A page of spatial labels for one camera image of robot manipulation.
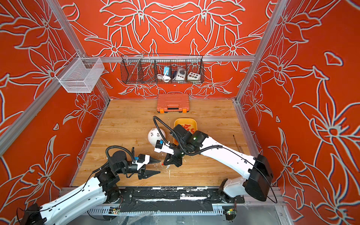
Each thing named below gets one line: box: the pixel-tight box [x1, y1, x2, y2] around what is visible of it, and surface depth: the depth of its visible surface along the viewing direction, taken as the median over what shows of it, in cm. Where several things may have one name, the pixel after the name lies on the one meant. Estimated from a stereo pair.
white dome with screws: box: [147, 127, 166, 148], surface depth 88 cm
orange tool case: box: [156, 93, 190, 113], surface depth 113 cm
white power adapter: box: [175, 67, 187, 81], surface depth 93 cm
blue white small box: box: [163, 66, 172, 76], surface depth 85 cm
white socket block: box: [187, 71, 202, 81], surface depth 96 cm
